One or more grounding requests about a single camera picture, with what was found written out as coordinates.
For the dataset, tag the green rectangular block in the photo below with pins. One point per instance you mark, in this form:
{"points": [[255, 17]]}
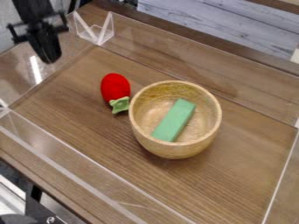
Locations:
{"points": [[175, 120]]}

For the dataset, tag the red plush object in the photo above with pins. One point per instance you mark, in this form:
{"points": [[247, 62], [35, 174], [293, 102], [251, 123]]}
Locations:
{"points": [[114, 87]]}

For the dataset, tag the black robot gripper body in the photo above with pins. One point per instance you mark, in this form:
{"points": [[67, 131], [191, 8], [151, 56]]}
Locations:
{"points": [[42, 22]]}

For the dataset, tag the clear acrylic front wall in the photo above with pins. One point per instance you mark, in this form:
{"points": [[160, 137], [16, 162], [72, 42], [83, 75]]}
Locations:
{"points": [[99, 196]]}

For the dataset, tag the wooden bowl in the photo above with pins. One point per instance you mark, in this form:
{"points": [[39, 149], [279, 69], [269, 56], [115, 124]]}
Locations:
{"points": [[150, 105]]}

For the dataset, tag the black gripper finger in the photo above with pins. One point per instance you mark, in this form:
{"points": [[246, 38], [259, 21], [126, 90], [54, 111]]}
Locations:
{"points": [[40, 46], [54, 51]]}

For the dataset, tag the clear acrylic corner bracket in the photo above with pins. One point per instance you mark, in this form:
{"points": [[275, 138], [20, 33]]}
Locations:
{"points": [[95, 34]]}

